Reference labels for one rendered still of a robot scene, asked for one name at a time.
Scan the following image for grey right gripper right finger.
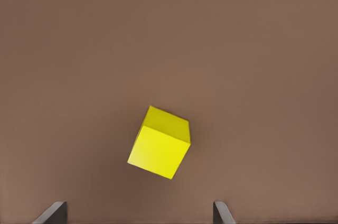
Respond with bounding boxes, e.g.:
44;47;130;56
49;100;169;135
213;201;237;224

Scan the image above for yellow cube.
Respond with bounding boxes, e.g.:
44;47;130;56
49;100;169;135
127;105;192;181

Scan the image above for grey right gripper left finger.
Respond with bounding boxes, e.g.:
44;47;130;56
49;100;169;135
32;201;68;224

